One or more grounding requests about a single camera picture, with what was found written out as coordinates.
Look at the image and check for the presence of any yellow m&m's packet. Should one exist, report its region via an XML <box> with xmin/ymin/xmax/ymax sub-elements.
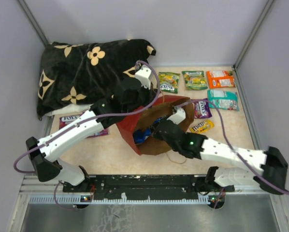
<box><xmin>189</xmin><ymin>119</ymin><xmax>214</xmax><ymax>134</ymax></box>

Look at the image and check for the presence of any red brown paper bag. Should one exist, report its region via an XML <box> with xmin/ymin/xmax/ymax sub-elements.
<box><xmin>116</xmin><ymin>95</ymin><xmax>190</xmax><ymax>156</ymax></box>

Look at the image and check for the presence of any dark green fox's packet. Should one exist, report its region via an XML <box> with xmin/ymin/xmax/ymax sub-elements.
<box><xmin>159</xmin><ymin>72</ymin><xmax>180</xmax><ymax>94</ymax></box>

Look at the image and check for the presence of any purple snack packet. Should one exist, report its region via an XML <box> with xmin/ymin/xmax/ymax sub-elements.
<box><xmin>58</xmin><ymin>114</ymin><xmax>81</xmax><ymax>130</ymax></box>
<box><xmin>88</xmin><ymin>129</ymin><xmax>109</xmax><ymax>138</ymax></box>
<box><xmin>194</xmin><ymin>98</ymin><xmax>212</xmax><ymax>119</ymax></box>

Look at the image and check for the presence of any blue snack bag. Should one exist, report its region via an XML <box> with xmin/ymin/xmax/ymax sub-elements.
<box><xmin>133</xmin><ymin>117</ymin><xmax>162</xmax><ymax>145</ymax></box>

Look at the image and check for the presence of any green yellow snack packet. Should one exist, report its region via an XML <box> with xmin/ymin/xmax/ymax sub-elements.
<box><xmin>182</xmin><ymin>71</ymin><xmax>208</xmax><ymax>90</ymax></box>

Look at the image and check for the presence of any black floral pillow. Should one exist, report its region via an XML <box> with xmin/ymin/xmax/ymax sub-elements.
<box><xmin>36</xmin><ymin>39</ymin><xmax>156</xmax><ymax>120</ymax></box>

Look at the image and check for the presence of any orange snack packet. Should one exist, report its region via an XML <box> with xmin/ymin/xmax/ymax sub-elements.
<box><xmin>206</xmin><ymin>70</ymin><xmax>235</xmax><ymax>89</ymax></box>

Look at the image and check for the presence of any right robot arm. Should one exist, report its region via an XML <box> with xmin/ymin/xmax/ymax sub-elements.
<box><xmin>152</xmin><ymin>119</ymin><xmax>289</xmax><ymax>195</ymax></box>

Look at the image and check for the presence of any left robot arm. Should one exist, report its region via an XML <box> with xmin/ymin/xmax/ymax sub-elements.
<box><xmin>26</xmin><ymin>77</ymin><xmax>158</xmax><ymax>192</ymax></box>

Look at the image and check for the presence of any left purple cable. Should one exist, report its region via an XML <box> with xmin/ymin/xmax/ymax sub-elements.
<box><xmin>13</xmin><ymin>60</ymin><xmax>161</xmax><ymax>211</ymax></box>

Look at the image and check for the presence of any purple cable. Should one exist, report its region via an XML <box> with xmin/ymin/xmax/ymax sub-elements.
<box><xmin>13</xmin><ymin>60</ymin><xmax>161</xmax><ymax>211</ymax></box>
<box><xmin>173</xmin><ymin>99</ymin><xmax>289</xmax><ymax>210</ymax></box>

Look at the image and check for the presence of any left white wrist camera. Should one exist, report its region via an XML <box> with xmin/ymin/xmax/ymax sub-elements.
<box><xmin>135</xmin><ymin>66</ymin><xmax>152</xmax><ymax>89</ymax></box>

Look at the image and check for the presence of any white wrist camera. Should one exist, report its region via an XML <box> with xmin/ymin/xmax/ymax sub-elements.
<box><xmin>135</xmin><ymin>66</ymin><xmax>152</xmax><ymax>89</ymax></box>
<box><xmin>167</xmin><ymin>107</ymin><xmax>186</xmax><ymax>125</ymax></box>

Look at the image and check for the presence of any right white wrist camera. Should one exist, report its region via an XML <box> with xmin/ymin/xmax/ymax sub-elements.
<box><xmin>167</xmin><ymin>107</ymin><xmax>186</xmax><ymax>125</ymax></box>

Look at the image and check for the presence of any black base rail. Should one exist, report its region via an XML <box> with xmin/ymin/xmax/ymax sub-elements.
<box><xmin>63</xmin><ymin>174</ymin><xmax>222</xmax><ymax>201</ymax></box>

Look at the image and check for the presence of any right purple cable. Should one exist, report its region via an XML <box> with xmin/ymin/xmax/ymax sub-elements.
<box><xmin>173</xmin><ymin>99</ymin><xmax>289</xmax><ymax>210</ymax></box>

